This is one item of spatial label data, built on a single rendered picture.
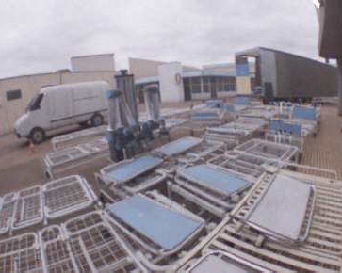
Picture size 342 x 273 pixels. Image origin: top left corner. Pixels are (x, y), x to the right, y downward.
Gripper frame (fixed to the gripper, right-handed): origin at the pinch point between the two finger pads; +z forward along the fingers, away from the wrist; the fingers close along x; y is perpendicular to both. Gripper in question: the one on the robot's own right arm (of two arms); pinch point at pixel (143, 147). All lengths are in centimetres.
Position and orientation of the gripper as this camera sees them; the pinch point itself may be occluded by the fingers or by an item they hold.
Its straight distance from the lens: 232.8
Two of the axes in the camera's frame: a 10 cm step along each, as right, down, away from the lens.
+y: -6.2, 2.8, 7.3
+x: -6.5, 3.5, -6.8
